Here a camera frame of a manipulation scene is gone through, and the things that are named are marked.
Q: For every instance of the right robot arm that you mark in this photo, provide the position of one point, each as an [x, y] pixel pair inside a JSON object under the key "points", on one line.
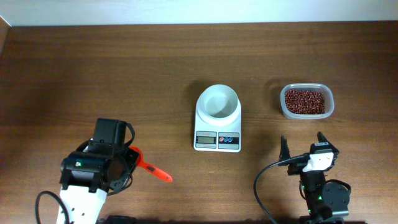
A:
{"points": [[327, 200]]}

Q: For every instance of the white round bowl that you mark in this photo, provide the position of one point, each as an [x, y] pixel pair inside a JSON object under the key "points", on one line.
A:
{"points": [[219, 102]]}

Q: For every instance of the white kitchen scale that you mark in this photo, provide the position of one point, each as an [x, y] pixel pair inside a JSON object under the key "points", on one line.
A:
{"points": [[217, 135]]}

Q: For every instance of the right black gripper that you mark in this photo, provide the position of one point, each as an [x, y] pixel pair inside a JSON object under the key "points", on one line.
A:
{"points": [[296, 168]]}

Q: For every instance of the clear plastic container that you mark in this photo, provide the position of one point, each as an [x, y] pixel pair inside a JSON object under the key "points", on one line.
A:
{"points": [[323, 89]]}

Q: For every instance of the red beans in container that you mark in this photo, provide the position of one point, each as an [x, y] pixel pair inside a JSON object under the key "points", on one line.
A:
{"points": [[304, 102]]}

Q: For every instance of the orange measuring scoop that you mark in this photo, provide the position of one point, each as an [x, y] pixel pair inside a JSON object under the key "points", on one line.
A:
{"points": [[155, 171]]}

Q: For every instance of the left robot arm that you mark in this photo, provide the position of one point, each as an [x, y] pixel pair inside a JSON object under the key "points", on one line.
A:
{"points": [[99, 168]]}

